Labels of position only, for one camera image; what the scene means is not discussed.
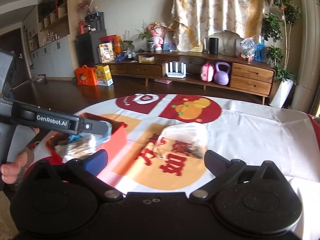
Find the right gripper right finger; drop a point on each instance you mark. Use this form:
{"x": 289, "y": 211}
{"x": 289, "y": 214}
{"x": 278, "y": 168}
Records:
{"x": 215, "y": 163}

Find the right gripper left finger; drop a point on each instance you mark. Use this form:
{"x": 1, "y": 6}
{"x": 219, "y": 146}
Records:
{"x": 96, "y": 162}

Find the pack of cotton swabs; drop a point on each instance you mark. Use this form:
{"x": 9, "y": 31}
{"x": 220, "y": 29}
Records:
{"x": 79, "y": 149}

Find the blue plastic bag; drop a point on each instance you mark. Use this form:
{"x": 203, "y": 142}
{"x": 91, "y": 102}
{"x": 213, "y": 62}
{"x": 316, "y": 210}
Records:
{"x": 72, "y": 138}

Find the white face mask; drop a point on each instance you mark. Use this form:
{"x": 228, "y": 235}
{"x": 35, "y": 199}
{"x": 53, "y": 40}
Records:
{"x": 189, "y": 139}

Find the blue cartoon face mask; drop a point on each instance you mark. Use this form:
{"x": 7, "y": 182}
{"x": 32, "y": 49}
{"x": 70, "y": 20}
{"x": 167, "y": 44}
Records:
{"x": 107, "y": 132}

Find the person left hand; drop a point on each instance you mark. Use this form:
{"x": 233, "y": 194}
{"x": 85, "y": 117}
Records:
{"x": 20, "y": 155}

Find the red metal tin box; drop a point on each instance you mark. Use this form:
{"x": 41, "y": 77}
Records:
{"x": 45, "y": 149}

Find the printed white tablecloth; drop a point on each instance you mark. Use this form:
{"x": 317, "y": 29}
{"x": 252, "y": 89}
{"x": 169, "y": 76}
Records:
{"x": 270, "y": 191}

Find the orange gift box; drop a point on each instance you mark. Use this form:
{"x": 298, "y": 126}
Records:
{"x": 86, "y": 76}

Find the purple kettlebell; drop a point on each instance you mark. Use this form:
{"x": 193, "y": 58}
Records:
{"x": 222, "y": 77}

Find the yellow cardboard box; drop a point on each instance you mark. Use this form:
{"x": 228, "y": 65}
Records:
{"x": 103, "y": 75}

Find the wooden tv cabinet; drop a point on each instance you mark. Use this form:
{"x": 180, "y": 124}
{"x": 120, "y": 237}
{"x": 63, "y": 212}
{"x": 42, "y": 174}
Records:
{"x": 254, "y": 78}

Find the pink toy bag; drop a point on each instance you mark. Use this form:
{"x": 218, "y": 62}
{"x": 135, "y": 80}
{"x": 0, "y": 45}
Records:
{"x": 207, "y": 72}

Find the white wifi router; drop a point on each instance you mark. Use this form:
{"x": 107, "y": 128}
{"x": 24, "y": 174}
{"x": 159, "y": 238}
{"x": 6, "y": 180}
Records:
{"x": 175, "y": 69}

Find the black cabinet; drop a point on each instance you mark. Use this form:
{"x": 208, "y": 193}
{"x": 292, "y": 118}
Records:
{"x": 87, "y": 44}

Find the white air conditioner tower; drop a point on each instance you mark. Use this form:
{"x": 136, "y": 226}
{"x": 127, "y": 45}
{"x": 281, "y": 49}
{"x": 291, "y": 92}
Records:
{"x": 308, "y": 76}

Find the clear plastic bag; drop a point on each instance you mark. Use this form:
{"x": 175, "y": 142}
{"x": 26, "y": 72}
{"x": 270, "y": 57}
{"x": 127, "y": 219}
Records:
{"x": 247, "y": 49}

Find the black cylindrical speaker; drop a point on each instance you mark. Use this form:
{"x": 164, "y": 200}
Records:
{"x": 213, "y": 45}

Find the pink plush doll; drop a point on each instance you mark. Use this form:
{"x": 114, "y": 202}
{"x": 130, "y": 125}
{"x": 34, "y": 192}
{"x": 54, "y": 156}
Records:
{"x": 156, "y": 31}

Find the floral draped cloth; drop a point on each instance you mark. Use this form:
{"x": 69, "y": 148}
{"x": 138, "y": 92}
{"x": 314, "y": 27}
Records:
{"x": 198, "y": 19}

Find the white planter green plant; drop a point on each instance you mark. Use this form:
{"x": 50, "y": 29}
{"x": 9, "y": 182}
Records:
{"x": 277, "y": 28}

